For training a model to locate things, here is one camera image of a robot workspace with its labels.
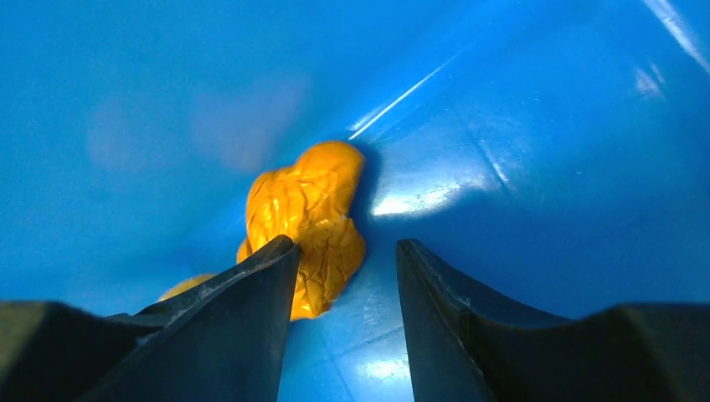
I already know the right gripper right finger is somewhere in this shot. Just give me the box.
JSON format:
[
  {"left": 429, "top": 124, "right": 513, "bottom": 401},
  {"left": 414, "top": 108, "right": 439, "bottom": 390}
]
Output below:
[{"left": 395, "top": 240, "right": 709, "bottom": 401}]

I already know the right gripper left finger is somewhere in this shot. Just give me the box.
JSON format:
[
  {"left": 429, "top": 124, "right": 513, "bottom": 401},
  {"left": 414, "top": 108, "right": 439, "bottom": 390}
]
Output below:
[{"left": 1, "top": 235, "right": 301, "bottom": 401}]

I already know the orange fried nugget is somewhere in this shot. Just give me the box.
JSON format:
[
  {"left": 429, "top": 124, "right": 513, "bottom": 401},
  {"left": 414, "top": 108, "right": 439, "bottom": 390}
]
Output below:
[{"left": 237, "top": 141, "right": 366, "bottom": 321}]

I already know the small orange food ball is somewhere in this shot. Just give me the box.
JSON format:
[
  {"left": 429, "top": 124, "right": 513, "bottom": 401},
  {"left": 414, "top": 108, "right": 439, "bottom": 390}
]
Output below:
[{"left": 157, "top": 273, "right": 214, "bottom": 302}]

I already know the blue plastic tray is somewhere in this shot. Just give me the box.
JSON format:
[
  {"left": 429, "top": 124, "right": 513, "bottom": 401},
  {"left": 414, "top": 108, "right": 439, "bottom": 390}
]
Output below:
[{"left": 1, "top": 1, "right": 709, "bottom": 401}]

